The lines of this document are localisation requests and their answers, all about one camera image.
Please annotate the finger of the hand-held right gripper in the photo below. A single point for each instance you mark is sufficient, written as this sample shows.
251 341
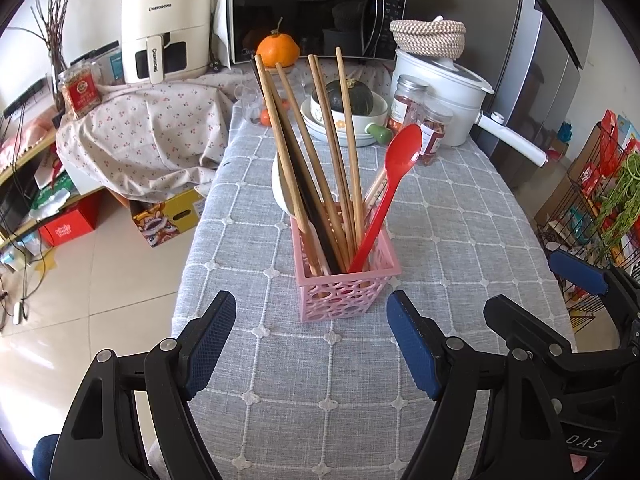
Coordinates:
525 325
575 270

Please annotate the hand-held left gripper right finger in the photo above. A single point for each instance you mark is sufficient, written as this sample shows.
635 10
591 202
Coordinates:
412 345

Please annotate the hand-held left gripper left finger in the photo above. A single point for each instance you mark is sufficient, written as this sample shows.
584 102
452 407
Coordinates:
210 340

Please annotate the pink perforated utensil holder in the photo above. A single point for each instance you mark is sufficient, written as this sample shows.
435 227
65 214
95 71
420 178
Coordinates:
340 300

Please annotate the wooden chopstick with green print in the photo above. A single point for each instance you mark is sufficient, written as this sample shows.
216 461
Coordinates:
372 195
378 187

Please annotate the plain wooden chopstick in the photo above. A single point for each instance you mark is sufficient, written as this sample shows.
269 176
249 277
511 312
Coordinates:
309 160
293 200
351 160
331 160

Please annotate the red plastic spoon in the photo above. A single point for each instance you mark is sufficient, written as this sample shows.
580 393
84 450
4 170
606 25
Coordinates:
400 150

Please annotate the green long beans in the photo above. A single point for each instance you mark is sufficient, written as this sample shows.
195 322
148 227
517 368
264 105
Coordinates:
620 195

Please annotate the yellow printed cardboard box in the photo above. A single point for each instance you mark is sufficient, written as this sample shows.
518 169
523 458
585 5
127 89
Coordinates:
165 220

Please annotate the grey checked tablecloth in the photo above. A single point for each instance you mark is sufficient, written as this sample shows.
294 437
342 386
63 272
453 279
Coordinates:
450 220

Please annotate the red gift box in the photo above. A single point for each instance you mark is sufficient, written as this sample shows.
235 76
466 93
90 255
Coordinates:
67 225

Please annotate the white power adapter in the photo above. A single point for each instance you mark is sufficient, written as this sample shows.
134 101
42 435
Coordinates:
21 311

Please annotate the clear lid spice jar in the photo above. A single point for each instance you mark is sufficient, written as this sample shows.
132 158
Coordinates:
434 135

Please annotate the blue cloth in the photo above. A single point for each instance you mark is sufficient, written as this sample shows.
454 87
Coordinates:
45 455

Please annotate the white electric pot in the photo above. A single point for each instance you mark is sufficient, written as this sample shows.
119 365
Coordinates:
450 105

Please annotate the small green glossy object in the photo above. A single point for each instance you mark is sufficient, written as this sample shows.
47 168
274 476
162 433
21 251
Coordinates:
382 136

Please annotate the grey refrigerator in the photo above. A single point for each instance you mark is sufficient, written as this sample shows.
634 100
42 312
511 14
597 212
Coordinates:
540 60

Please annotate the floral white tablecloth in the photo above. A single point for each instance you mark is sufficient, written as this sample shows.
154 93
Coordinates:
150 135

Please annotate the white plate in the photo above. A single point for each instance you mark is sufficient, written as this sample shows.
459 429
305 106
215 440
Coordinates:
315 139
311 130

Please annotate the white bowl with flower print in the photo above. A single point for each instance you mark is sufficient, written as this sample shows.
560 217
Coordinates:
371 116

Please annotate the silver lid spice jar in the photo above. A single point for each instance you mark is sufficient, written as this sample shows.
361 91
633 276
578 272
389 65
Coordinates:
400 110

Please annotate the electric pot lid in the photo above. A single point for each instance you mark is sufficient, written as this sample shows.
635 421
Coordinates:
450 67

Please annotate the glass jar with wooden lid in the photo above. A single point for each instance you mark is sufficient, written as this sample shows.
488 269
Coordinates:
247 95

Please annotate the dark green pumpkin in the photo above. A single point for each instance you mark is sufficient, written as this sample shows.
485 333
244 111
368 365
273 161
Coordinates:
360 97

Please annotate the low wooden shelf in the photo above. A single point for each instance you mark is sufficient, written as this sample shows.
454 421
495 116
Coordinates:
27 156

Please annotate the pink cloth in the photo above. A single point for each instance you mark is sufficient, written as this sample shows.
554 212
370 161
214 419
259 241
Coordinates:
30 137

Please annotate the black power plug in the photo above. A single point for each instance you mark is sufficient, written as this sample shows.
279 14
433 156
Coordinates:
215 66

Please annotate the red label jar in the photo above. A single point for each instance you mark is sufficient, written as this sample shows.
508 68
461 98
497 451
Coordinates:
82 95

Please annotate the large orange with stem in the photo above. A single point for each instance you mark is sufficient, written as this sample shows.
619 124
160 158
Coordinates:
277 50

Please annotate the black power strip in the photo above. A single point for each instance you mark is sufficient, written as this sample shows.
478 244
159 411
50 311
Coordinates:
22 97

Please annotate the cream air fryer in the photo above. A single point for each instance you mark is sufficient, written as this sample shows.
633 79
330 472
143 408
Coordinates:
165 10

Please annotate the black microwave oven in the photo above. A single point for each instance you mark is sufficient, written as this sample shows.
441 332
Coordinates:
310 5

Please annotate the dried branches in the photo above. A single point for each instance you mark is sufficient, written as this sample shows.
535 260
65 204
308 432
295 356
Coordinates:
50 25

